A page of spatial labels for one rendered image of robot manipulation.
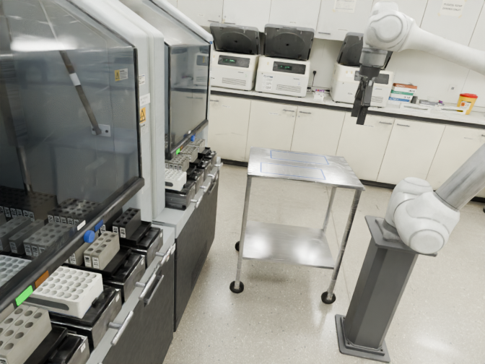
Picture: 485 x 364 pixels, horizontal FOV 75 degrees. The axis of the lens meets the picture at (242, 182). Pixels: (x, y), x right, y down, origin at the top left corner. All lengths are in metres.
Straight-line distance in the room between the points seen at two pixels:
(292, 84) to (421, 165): 1.68
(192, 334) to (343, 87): 2.76
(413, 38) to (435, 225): 0.63
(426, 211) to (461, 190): 0.13
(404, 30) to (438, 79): 3.36
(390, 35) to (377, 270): 1.02
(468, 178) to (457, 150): 2.77
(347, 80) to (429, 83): 1.20
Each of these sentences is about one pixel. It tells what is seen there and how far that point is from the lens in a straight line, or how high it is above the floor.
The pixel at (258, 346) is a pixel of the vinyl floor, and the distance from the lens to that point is 1.87.
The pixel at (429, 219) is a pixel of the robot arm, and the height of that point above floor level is 0.93.
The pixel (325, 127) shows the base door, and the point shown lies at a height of 0.62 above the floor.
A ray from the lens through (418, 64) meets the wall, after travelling 4.41.
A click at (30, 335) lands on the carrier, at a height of 0.87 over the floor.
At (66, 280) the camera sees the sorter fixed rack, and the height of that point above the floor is 0.86.
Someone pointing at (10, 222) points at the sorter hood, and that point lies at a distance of 0.69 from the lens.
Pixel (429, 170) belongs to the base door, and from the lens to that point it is 4.08.
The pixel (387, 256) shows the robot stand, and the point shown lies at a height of 0.63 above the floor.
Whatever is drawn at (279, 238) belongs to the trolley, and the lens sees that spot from 2.13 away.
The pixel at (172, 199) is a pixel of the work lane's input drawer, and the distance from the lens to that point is 1.44.
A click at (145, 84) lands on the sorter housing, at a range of 1.12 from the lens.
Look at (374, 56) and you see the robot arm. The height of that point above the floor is 1.44.
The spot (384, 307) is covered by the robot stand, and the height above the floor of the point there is 0.33.
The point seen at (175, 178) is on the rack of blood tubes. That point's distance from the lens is 1.42.
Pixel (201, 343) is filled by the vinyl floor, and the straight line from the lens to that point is 1.86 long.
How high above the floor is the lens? 1.46
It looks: 25 degrees down
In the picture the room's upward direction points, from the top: 6 degrees clockwise
